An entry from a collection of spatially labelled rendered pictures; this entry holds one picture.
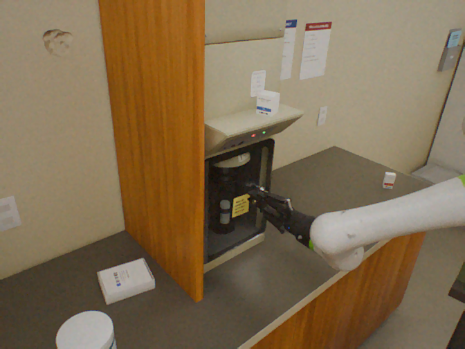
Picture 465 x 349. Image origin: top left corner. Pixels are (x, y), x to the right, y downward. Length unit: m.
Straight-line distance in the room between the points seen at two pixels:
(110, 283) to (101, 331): 0.30
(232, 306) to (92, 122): 0.78
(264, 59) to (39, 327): 1.03
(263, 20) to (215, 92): 0.24
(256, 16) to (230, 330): 0.90
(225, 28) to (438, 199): 0.66
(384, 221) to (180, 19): 0.65
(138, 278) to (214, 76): 0.70
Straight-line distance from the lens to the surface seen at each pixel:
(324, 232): 0.94
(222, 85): 1.06
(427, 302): 2.92
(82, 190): 1.46
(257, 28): 1.11
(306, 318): 1.51
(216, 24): 1.02
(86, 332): 1.05
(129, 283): 1.29
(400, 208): 0.94
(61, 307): 1.34
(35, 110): 1.31
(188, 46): 0.89
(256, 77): 1.15
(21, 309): 1.37
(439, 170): 4.00
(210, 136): 1.01
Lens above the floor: 1.87
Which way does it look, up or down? 28 degrees down
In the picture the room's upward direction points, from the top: 3 degrees clockwise
